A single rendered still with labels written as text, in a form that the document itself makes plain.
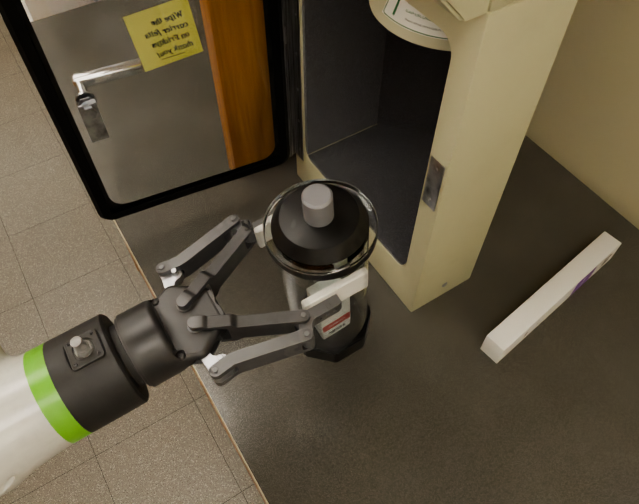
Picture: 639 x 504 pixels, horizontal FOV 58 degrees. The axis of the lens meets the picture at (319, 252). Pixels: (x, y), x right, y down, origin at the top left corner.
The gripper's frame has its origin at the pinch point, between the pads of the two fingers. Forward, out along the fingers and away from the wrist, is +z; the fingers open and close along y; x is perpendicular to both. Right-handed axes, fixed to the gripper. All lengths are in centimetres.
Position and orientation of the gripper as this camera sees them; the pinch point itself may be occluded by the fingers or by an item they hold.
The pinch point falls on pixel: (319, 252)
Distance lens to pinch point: 58.1
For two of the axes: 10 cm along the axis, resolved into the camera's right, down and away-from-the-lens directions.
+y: -5.1, -7.2, 4.8
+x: 0.7, 5.2, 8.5
